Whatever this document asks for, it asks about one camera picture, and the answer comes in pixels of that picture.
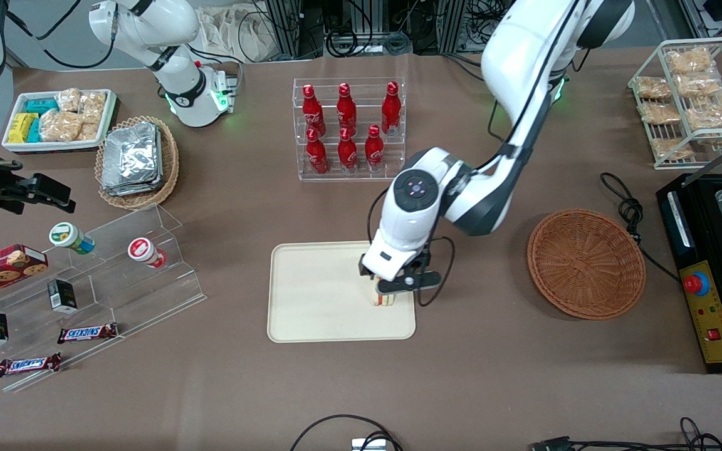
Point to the cream plastic tray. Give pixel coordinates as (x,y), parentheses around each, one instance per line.
(317,294)

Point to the teal snack pack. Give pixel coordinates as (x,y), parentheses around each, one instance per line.
(34,131)
(41,105)

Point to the clear acrylic bottle rack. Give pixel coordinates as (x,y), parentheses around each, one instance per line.
(392,160)

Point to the red emergency stop button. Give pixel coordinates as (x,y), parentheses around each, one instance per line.
(696,283)

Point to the triangular sandwich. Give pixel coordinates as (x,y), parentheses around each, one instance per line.
(386,302)

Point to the clear bag of rice crackers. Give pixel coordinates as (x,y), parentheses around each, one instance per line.
(93,105)
(69,99)
(89,131)
(60,126)

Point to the silver foil pack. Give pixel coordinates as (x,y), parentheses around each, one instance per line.
(129,190)
(132,153)

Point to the white rectangular snack tray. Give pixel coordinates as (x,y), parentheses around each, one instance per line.
(54,146)

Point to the red lid yogurt cup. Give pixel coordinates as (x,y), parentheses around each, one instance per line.
(143,250)

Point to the tan oval wicker basket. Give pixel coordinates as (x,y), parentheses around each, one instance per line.
(170,163)

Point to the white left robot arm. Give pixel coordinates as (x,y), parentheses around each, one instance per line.
(524,50)

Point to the brown Snickers bar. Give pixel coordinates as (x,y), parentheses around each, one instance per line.
(87,333)
(27,364)

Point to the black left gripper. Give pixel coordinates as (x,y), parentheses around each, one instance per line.
(362,268)

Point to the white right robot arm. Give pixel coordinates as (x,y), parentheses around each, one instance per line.
(148,25)

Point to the black machine with yellow panel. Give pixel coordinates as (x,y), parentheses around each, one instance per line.
(718,313)

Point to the small black carton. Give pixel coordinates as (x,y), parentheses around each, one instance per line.
(62,296)

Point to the small silver device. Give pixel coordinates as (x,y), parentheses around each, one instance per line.
(368,445)

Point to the clear bag of brown snacks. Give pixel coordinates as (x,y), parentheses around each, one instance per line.
(712,116)
(653,88)
(699,84)
(659,113)
(688,61)
(671,148)

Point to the brown round wicker basket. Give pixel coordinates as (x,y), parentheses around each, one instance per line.
(586,266)

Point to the red cola bottle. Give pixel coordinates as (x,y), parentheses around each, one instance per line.
(348,153)
(374,150)
(346,109)
(391,109)
(317,155)
(313,113)

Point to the clear acrylic stair display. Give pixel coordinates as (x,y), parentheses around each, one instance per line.
(141,294)

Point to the yellow snack pack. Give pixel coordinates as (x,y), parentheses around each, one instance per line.
(20,127)

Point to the aluminium frame post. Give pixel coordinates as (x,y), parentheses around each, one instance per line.
(282,28)

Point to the green lid yogurt cup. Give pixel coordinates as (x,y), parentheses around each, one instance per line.
(66,236)

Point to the beige cloth bag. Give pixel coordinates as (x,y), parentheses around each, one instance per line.
(235,31)

